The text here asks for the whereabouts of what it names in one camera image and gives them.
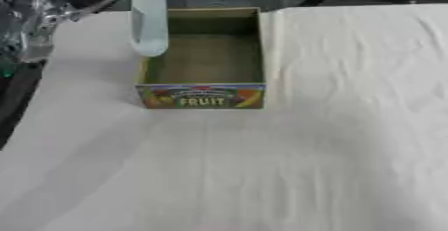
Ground cardboard box with fruit print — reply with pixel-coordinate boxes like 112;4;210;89
133;6;270;110

